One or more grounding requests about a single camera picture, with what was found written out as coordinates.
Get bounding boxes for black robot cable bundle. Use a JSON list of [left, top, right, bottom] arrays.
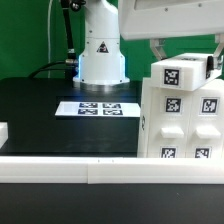
[[27, 0, 86, 80]]

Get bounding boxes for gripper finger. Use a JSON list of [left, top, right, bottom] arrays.
[[150, 38, 167, 61], [206, 33, 224, 72]]

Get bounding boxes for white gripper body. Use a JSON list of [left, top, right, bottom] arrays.
[[118, 0, 224, 40]]

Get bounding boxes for white cabinet top block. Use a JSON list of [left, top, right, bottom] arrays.
[[151, 53, 222, 91]]

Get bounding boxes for white marker base sheet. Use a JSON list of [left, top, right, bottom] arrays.
[[55, 101, 140, 118]]

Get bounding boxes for white thin cable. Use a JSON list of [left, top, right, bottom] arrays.
[[47, 0, 55, 79]]

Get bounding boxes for white cabinet body box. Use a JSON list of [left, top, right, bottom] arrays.
[[136, 77, 224, 159]]

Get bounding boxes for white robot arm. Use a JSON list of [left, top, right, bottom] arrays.
[[60, 0, 224, 91]]

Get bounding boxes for white cabinet door panel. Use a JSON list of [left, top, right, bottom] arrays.
[[147, 88, 192, 158]]

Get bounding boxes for white U-shaped border fence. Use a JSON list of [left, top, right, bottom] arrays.
[[0, 121, 224, 185]]

